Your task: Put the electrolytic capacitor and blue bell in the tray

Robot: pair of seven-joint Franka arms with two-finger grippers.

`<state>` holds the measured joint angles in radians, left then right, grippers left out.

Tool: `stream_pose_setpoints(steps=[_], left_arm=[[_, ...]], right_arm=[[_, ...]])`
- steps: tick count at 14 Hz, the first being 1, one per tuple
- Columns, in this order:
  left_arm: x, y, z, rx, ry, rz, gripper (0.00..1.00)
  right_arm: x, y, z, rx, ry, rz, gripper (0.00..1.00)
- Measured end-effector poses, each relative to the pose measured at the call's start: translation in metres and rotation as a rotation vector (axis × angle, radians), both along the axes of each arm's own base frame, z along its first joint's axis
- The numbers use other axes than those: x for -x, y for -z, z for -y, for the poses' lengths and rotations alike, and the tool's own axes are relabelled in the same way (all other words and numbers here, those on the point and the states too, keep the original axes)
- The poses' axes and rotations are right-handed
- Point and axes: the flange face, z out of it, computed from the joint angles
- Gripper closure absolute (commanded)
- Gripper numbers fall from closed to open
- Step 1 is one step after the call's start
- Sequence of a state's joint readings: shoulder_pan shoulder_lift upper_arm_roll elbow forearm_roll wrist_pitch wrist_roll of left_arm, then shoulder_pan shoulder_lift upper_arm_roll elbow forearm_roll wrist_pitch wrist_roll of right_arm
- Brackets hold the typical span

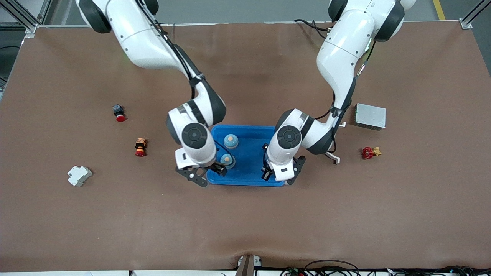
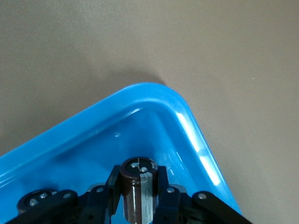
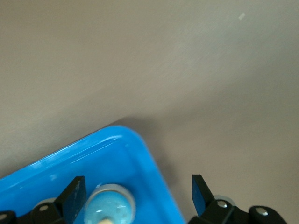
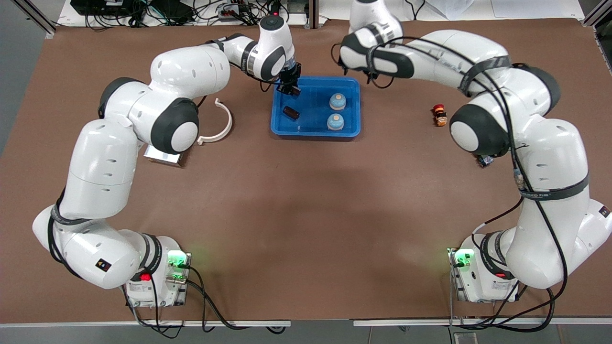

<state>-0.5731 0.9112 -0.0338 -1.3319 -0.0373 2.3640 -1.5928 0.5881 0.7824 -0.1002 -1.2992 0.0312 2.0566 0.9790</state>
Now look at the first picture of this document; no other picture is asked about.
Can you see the blue desk bell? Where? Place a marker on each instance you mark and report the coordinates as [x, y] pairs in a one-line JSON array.
[[228, 159], [230, 141]]

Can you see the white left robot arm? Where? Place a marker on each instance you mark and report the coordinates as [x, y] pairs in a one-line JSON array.
[[345, 50]]

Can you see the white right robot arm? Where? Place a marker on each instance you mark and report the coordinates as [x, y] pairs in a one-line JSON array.
[[142, 42]]

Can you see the blue plastic tray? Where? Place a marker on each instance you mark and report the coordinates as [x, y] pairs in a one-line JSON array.
[[249, 161]]

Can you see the brown table cover sheet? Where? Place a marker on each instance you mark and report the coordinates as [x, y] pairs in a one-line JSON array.
[[245, 222]]

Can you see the red yellow emergency button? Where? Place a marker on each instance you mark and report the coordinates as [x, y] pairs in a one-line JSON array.
[[140, 147]]

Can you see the brass valve red handwheel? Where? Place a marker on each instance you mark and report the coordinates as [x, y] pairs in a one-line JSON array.
[[368, 153]]

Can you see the perforated grey metal box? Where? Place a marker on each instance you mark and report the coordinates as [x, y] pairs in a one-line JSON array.
[[370, 116]]

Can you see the red button black base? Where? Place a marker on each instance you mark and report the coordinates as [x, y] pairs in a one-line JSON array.
[[119, 114]]

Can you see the white circuit breaker module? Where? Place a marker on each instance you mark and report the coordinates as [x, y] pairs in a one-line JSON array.
[[79, 176]]

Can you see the white curved plastic bracket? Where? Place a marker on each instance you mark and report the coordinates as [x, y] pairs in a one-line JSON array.
[[334, 158]]

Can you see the grey camera mounting post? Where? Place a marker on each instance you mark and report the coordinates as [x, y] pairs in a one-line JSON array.
[[245, 268]]

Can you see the aluminium frame post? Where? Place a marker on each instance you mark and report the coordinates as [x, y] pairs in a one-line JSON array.
[[465, 24], [31, 27]]

